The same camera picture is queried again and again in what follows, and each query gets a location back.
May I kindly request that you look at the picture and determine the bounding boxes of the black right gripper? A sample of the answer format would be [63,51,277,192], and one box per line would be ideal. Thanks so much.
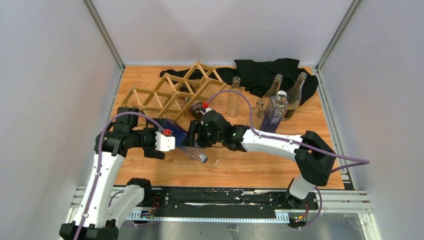
[181,120,224,148]

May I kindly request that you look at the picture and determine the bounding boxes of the dark brown wine bottle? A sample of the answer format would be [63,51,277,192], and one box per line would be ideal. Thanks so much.
[188,101,206,120]

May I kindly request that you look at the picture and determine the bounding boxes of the blue labelled clear bottle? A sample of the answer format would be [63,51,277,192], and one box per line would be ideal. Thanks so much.
[166,118,209,164]

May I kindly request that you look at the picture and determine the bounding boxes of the small clear glass bottle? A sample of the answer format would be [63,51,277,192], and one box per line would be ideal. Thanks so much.
[226,76,243,118]

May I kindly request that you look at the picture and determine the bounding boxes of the clear bottle with black label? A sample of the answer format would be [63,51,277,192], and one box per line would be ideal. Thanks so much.
[262,74,283,105]

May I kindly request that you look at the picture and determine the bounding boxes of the clear bottle with silver label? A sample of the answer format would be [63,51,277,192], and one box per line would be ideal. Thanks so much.
[283,72,308,121]

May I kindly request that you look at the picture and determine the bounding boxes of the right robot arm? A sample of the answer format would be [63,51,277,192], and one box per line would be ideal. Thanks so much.
[182,110,336,209]

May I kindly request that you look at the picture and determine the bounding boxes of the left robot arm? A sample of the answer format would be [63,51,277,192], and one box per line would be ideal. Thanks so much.
[59,107,176,240]

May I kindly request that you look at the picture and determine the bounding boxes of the wooden lattice wine rack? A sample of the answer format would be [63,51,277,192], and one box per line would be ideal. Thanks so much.
[120,61,228,121]

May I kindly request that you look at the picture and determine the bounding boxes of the black cloth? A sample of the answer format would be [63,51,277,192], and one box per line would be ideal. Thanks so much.
[159,58,319,105]

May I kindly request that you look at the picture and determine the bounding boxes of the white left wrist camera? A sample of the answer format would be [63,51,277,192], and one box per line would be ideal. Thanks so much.
[155,129,176,152]

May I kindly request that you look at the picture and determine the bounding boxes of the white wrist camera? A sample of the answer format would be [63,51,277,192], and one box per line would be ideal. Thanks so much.
[200,106,213,116]
[155,129,176,152]

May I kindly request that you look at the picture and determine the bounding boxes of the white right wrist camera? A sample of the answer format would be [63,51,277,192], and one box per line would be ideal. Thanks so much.
[200,106,213,116]

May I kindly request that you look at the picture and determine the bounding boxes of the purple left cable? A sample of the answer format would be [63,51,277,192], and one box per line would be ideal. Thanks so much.
[72,111,173,240]

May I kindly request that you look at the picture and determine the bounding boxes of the purple cable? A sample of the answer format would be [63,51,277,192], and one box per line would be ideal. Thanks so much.
[72,111,173,240]
[202,90,371,230]

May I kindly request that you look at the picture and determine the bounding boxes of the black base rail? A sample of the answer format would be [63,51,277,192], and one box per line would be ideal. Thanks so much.
[129,186,322,225]

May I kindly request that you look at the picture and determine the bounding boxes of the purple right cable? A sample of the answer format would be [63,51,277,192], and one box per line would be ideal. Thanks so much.
[202,90,371,230]

